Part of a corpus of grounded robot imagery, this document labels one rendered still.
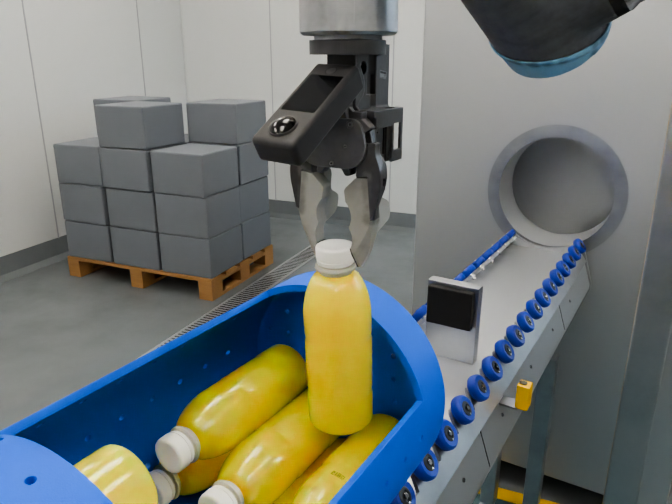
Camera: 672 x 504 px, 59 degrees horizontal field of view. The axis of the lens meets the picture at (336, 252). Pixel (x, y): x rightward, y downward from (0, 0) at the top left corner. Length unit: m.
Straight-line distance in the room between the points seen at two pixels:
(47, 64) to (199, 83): 1.64
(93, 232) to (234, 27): 2.46
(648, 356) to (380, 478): 0.74
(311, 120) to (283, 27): 5.10
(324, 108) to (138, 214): 3.55
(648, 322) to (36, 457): 1.02
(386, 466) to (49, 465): 0.31
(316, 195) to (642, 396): 0.86
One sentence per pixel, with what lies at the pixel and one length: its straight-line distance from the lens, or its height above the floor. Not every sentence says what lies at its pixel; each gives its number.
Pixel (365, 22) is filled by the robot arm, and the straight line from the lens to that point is 0.54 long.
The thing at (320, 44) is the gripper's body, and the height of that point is 1.50.
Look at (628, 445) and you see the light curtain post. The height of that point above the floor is 0.77.
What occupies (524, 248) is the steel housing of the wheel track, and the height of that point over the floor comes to 0.93.
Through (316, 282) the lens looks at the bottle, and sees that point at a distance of 0.59.
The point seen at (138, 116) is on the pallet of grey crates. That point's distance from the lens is 3.86.
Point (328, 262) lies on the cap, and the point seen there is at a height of 1.30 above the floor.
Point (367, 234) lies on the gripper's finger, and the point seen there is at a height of 1.33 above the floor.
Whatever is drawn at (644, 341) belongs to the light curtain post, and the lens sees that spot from 1.23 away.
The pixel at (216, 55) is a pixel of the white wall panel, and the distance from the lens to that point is 5.95.
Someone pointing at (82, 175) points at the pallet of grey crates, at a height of 0.73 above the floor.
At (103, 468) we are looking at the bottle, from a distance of 0.51.
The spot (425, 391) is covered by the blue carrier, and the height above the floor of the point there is 1.14.
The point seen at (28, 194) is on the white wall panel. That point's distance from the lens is 4.84.
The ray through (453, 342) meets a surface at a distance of 1.17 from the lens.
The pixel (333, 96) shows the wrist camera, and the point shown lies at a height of 1.45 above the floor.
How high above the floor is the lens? 1.49
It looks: 18 degrees down
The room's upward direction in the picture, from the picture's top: straight up
